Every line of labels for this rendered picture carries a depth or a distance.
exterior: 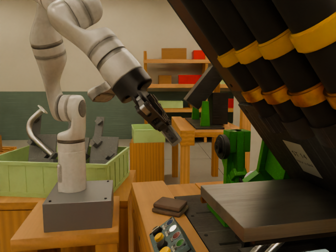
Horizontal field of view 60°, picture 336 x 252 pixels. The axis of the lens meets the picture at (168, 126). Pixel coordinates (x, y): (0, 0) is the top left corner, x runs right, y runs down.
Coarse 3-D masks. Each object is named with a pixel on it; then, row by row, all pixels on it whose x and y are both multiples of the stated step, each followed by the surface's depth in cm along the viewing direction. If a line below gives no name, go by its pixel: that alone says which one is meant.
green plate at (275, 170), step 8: (264, 144) 62; (264, 152) 63; (264, 160) 64; (272, 160) 62; (256, 168) 66; (264, 168) 65; (272, 168) 62; (280, 168) 59; (264, 176) 66; (272, 176) 62; (280, 176) 59; (288, 176) 58
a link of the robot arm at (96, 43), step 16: (48, 16) 55; (64, 16) 54; (64, 32) 56; (80, 32) 54; (96, 32) 54; (112, 32) 56; (80, 48) 57; (96, 48) 54; (112, 48) 54; (96, 64) 56
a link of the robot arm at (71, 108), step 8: (64, 96) 97; (72, 96) 96; (80, 96) 98; (64, 104) 95; (72, 104) 95; (80, 104) 97; (64, 112) 95; (72, 112) 95; (80, 112) 97; (64, 120) 98; (72, 120) 95; (80, 120) 98; (72, 128) 95; (80, 128) 98; (64, 136) 96; (72, 136) 96; (80, 136) 98
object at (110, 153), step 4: (92, 140) 155; (96, 140) 159; (100, 140) 159; (92, 144) 155; (96, 144) 158; (104, 152) 152; (108, 152) 156; (112, 152) 156; (104, 156) 152; (108, 156) 153
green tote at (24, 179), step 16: (0, 160) 149; (16, 160) 162; (112, 160) 139; (128, 160) 171; (0, 176) 137; (16, 176) 136; (32, 176) 135; (48, 176) 134; (96, 176) 131; (112, 176) 140; (0, 192) 138; (16, 192) 137; (32, 192) 136; (48, 192) 135
